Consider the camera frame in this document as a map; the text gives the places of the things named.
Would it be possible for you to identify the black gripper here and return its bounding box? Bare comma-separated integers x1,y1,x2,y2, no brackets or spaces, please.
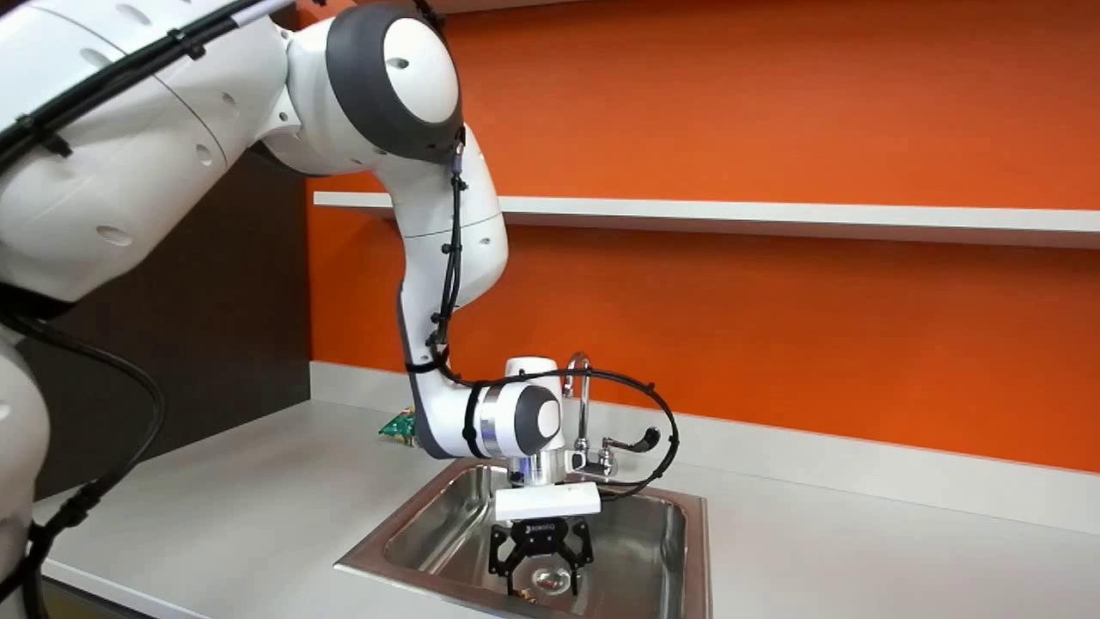
486,517,597,600

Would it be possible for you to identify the round metal sink drain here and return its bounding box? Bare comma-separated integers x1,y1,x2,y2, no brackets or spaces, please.
527,558,576,602

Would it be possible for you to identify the stainless steel sink basin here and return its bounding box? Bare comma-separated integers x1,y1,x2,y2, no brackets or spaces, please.
336,457,715,619

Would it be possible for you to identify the chrome sink faucet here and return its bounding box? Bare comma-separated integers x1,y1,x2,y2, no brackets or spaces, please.
560,352,666,484

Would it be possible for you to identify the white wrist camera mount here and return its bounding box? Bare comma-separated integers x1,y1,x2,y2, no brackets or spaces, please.
490,478,606,526

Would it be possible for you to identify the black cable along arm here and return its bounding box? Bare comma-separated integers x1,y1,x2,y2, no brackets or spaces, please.
0,0,685,498

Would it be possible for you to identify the white wall shelf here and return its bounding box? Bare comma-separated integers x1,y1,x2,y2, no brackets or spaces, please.
309,188,1100,250

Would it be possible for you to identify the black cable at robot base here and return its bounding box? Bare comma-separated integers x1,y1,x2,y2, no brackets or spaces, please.
0,305,172,619

